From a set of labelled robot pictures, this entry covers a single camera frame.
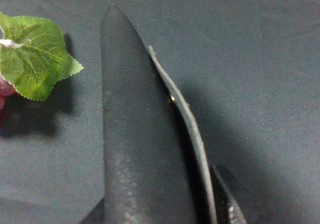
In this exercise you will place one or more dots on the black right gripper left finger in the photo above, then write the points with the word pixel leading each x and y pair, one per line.
pixel 155 165

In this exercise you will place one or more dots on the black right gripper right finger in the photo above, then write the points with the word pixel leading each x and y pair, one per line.
pixel 227 209

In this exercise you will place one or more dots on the black tablecloth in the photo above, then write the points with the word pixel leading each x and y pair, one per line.
pixel 249 70

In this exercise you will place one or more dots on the red artificial grape bunch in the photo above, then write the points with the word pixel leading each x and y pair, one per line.
pixel 34 57

